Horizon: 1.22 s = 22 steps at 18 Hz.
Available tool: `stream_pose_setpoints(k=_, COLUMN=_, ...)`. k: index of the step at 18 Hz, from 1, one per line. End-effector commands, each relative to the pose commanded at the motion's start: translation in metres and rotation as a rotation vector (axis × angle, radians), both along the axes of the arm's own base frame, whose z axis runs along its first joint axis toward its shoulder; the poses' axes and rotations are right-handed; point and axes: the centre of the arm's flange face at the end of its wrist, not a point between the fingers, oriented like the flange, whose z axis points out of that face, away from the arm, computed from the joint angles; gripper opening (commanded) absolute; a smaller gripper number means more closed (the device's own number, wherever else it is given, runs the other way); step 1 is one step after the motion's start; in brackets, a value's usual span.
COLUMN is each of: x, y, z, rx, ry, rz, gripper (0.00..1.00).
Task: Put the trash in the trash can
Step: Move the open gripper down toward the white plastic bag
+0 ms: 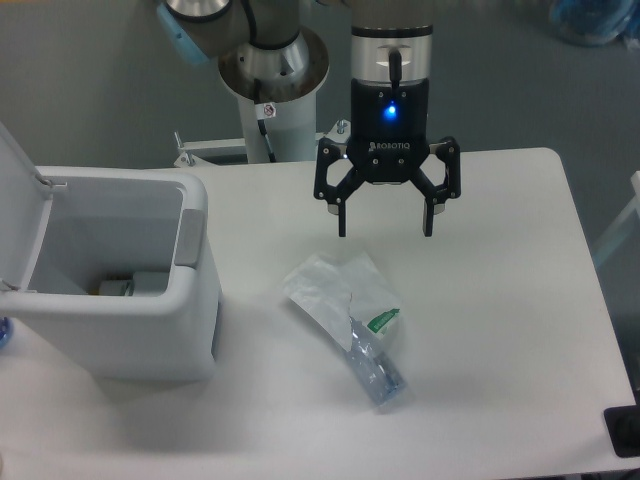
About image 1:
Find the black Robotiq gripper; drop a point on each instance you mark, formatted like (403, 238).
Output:
(389, 135)

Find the white plastic wrapper bag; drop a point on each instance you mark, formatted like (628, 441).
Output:
(336, 291)

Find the clear plastic water bottle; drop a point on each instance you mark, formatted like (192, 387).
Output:
(375, 371)

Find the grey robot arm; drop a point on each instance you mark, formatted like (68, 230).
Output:
(274, 65)

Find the trash inside can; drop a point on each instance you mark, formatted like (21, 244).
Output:
(139, 284)

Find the white trash can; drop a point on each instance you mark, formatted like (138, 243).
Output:
(66, 229)

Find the blue bag in corner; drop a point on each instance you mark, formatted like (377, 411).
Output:
(595, 23)

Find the black device at table edge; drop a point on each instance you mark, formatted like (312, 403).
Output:
(623, 428)

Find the blue object at left edge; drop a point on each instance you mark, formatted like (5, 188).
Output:
(6, 331)

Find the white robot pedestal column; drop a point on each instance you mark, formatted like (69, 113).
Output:
(278, 130)

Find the white pedestal base frame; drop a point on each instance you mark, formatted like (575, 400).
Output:
(234, 151)

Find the white frame at right edge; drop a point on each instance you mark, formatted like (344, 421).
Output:
(619, 230)

